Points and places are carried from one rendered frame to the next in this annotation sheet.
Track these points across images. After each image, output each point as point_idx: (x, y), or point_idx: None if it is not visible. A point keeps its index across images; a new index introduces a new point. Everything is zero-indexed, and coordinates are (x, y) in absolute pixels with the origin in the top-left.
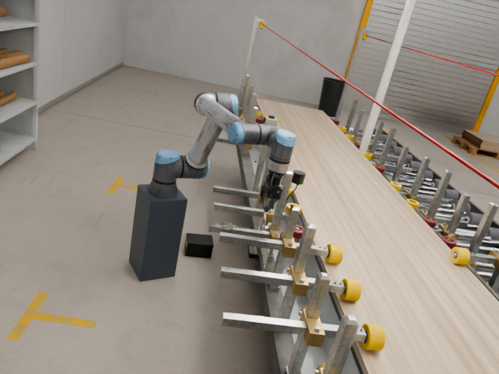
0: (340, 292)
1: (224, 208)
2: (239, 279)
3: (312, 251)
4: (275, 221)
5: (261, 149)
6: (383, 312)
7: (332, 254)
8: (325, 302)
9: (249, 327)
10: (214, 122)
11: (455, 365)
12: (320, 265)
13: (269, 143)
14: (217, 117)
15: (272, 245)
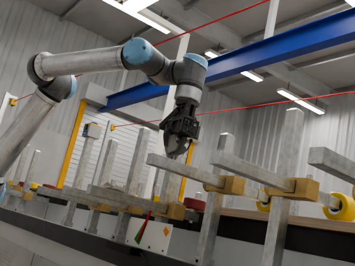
0: (337, 207)
1: (79, 193)
2: (241, 170)
3: (254, 193)
4: (168, 189)
5: (78, 164)
6: None
7: None
8: (282, 265)
9: (350, 173)
10: (41, 104)
11: None
12: (242, 234)
13: (177, 68)
14: (89, 54)
15: (214, 179)
